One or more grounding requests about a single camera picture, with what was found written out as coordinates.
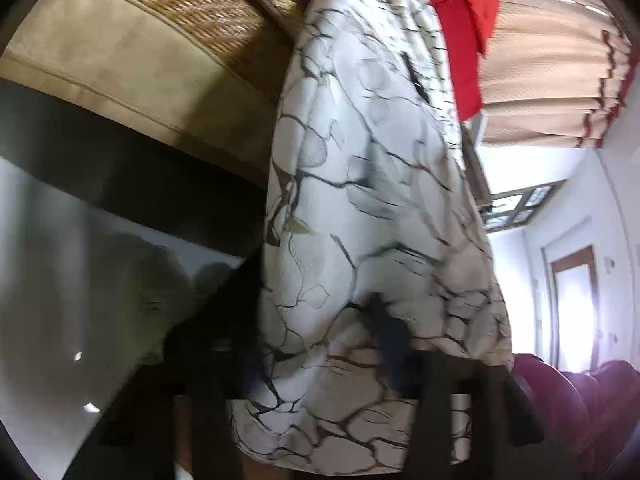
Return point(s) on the white cracked-pattern pillow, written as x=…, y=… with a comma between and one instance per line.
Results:
x=360, y=185

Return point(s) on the wooden window frame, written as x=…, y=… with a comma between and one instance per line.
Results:
x=525, y=205

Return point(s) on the dark wooden table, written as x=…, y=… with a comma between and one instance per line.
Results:
x=125, y=180

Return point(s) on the red cloth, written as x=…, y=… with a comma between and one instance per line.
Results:
x=465, y=35

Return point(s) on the beige curtain with red trim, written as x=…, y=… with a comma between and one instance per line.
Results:
x=545, y=60

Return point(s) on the maroon upholstered seat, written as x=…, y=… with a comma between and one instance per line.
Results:
x=575, y=410

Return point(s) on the wooden door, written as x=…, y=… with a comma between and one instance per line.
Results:
x=575, y=305

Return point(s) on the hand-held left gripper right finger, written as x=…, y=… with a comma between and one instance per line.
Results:
x=392, y=345

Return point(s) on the beige suede cushion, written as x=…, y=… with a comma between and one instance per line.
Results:
x=115, y=60

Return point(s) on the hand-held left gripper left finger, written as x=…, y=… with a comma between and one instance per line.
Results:
x=210, y=360

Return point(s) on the wicker chair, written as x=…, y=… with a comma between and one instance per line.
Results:
x=190, y=5

